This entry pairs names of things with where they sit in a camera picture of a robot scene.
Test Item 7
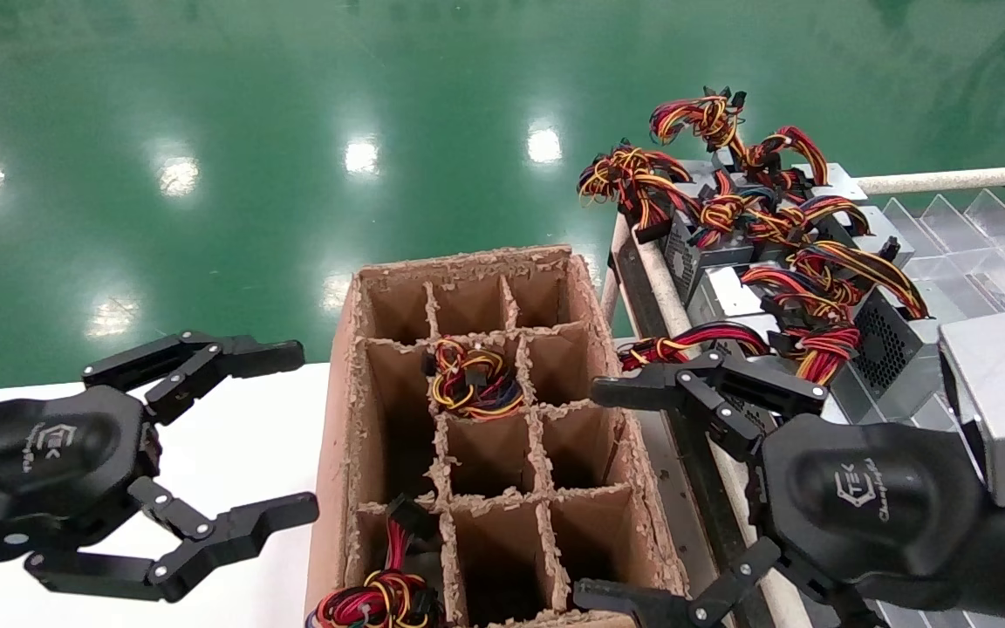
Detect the silver grey wrist module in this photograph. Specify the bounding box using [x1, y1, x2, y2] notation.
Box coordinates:
[939, 310, 1005, 509]

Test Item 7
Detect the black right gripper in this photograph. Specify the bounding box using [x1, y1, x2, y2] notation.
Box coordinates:
[572, 349, 992, 628]

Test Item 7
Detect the white pipe rail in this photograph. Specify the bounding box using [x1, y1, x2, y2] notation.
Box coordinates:
[854, 166, 1005, 197]
[632, 218, 817, 628]

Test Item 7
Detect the cardboard cell divider insert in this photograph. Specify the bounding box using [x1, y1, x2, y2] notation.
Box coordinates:
[359, 275, 634, 625]

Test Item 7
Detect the white pipe leg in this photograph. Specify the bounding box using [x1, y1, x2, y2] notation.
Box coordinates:
[600, 214, 634, 325]

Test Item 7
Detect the clear acrylic divider tray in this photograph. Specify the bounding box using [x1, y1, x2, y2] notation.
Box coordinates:
[821, 188, 1005, 628]

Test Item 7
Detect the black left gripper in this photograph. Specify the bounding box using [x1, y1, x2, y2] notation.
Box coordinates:
[0, 330, 320, 604]

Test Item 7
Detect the brown cardboard box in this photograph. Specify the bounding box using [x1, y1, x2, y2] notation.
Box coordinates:
[304, 244, 691, 628]

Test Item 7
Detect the dark grey rack shelf board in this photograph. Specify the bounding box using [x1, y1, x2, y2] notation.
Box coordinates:
[614, 229, 778, 628]

